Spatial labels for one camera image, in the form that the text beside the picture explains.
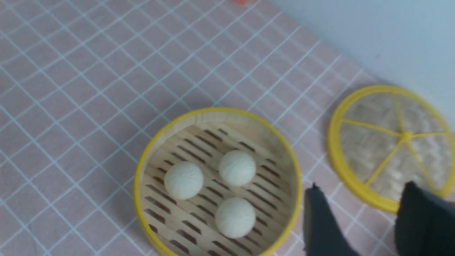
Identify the pink checkered tablecloth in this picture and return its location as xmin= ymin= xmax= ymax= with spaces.
xmin=0 ymin=0 xmax=396 ymax=256

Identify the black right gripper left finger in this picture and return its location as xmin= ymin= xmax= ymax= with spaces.
xmin=303 ymin=183 xmax=359 ymax=256

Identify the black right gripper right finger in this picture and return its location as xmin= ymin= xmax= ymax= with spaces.
xmin=395 ymin=181 xmax=455 ymax=256

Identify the woven bamboo steamer lid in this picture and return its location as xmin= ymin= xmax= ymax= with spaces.
xmin=327 ymin=85 xmax=454 ymax=213

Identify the white bun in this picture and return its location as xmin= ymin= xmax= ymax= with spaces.
xmin=164 ymin=161 xmax=204 ymax=200
xmin=218 ymin=150 xmax=257 ymax=187
xmin=215 ymin=197 xmax=256 ymax=239

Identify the bamboo steamer tray yellow rim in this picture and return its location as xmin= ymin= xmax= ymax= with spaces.
xmin=133 ymin=107 xmax=303 ymax=256

